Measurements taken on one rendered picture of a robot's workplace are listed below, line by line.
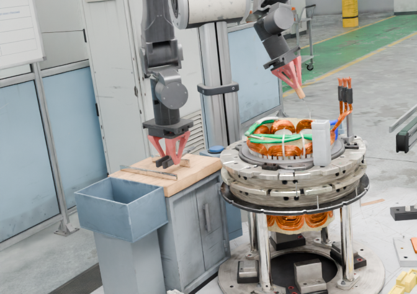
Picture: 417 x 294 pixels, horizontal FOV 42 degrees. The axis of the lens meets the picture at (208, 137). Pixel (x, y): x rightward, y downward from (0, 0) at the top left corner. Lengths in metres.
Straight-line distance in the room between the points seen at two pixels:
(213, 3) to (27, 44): 2.00
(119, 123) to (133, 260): 2.43
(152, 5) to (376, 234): 0.85
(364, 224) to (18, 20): 2.40
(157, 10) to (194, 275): 0.61
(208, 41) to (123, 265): 0.71
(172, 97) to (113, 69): 2.39
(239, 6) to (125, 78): 1.92
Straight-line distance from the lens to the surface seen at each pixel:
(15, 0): 3.37
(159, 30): 1.13
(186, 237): 1.25
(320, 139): 1.09
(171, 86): 1.09
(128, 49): 3.35
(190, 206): 1.24
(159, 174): 1.21
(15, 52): 3.34
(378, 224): 1.59
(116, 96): 3.51
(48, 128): 3.51
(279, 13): 1.38
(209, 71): 1.60
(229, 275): 1.32
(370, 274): 1.31
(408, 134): 2.52
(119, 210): 1.12
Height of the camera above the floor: 1.47
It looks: 16 degrees down
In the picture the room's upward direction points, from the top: 6 degrees counter-clockwise
